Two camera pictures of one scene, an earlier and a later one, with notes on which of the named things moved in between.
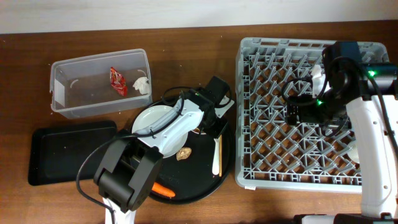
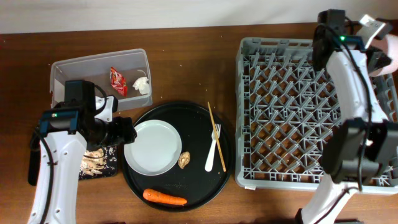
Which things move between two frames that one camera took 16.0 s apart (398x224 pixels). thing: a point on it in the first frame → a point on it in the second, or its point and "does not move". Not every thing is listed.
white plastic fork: (216, 165) → (209, 161)
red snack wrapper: (118, 82) does not move
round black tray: (199, 170) does not move
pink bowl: (197, 131) → (388, 45)
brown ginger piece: (183, 153) → (184, 159)
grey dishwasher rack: (271, 154) does not move
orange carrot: (163, 190) → (153, 195)
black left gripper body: (216, 126) → (115, 133)
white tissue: (141, 84) does not move
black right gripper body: (322, 109) → (372, 53)
